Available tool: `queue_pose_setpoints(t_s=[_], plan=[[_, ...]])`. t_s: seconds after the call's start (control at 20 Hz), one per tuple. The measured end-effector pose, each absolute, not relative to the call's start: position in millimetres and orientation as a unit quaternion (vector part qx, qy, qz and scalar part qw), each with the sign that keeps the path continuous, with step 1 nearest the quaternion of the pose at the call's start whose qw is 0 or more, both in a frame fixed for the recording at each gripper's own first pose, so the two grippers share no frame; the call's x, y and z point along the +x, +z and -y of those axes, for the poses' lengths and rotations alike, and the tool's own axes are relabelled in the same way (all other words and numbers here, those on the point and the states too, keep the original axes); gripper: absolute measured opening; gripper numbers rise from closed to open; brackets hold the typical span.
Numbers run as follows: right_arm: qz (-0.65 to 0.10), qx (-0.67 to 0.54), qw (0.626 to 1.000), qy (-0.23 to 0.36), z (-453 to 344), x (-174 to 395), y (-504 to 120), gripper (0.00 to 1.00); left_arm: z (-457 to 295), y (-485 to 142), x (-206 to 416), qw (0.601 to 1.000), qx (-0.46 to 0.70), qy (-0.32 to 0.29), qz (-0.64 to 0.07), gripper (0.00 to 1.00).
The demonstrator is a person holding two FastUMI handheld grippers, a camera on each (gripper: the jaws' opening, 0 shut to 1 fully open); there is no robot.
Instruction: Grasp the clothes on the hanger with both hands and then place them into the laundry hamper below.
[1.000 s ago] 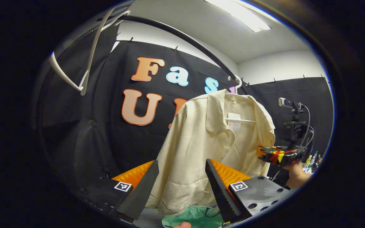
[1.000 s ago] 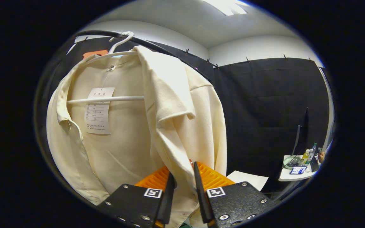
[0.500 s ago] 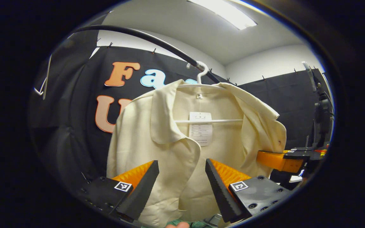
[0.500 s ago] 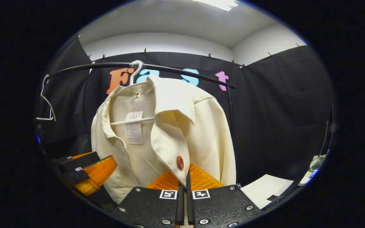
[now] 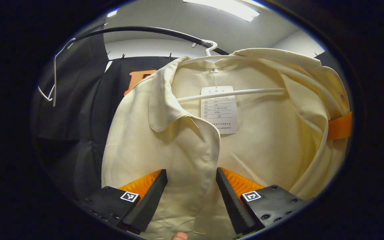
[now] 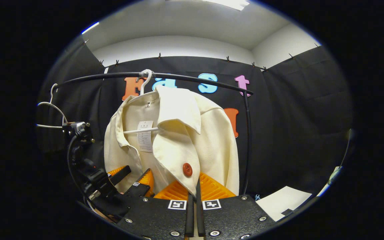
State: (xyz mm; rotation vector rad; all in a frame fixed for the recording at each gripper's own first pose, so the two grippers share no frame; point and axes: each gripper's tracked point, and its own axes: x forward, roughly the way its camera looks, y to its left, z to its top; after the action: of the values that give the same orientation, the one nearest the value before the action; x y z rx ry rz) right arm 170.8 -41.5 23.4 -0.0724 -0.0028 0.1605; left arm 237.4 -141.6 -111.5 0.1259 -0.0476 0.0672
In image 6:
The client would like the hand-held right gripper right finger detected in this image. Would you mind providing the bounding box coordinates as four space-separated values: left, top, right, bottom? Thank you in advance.
195 172 276 240

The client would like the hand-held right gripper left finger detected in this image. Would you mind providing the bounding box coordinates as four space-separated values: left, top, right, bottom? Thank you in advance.
116 180 195 240

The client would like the cream collared shirt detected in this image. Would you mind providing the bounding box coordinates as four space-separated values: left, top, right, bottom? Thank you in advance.
104 85 240 200

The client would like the white plastic hanger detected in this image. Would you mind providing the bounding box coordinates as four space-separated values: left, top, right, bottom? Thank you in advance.
36 83 69 129
123 69 161 134

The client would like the white paper sheet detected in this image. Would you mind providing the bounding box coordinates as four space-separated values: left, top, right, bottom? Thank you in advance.
255 186 312 222

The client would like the row of black clips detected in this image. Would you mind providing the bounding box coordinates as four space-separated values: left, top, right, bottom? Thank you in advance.
84 39 321 72

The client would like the black backdrop cloth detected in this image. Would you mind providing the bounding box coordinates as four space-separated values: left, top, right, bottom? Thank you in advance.
37 37 354 207

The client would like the ceiling light panel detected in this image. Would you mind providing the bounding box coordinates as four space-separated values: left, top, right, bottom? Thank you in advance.
199 0 250 11

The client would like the black clothes rack rail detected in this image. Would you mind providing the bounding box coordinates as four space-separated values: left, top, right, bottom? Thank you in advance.
57 72 254 195

